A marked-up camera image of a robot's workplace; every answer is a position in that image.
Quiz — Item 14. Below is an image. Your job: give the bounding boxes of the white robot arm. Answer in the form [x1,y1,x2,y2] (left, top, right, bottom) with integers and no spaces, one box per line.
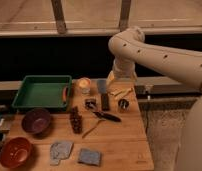
[107,27,202,171]

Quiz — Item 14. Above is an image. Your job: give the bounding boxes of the purple bowl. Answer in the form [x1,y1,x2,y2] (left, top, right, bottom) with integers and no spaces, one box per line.
[21,108,51,134]

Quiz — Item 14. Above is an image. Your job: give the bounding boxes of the red bowl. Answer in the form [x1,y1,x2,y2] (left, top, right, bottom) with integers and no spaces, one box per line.
[0,137,32,169]

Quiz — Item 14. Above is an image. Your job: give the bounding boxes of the pale wooden pieces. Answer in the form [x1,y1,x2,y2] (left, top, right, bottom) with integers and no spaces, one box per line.
[111,88,132,100]

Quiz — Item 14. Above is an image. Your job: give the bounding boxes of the small round black tin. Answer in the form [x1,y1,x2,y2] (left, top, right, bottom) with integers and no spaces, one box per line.
[85,98,97,109]

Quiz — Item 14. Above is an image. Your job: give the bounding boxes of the small metal cup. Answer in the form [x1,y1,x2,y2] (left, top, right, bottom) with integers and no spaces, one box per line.
[118,99,129,111]

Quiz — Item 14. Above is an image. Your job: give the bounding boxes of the brown pine cone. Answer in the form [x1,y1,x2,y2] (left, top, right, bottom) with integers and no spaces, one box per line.
[70,106,82,134]

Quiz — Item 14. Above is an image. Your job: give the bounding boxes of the green plastic tray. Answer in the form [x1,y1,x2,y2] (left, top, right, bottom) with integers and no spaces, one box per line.
[12,75,72,110]

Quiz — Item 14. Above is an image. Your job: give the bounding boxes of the blue grey sponge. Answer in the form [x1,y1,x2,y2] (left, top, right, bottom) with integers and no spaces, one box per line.
[78,148,102,166]

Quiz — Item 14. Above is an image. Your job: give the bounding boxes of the grey folded cloth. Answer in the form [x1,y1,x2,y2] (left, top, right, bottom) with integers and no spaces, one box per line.
[50,141,74,166]

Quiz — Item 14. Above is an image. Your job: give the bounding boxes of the black handled utensil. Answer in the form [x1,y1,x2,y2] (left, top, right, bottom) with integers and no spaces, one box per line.
[93,112,121,122]

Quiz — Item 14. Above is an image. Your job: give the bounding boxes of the right wooden post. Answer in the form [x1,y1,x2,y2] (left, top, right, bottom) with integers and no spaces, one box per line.
[119,0,131,31]

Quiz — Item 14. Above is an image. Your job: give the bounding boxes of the wooden post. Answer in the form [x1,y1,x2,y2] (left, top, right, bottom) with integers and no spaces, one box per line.
[51,0,67,35]
[119,0,131,31]

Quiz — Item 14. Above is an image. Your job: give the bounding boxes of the left wooden post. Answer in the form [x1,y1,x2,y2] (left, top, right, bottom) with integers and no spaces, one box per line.
[51,0,67,35]

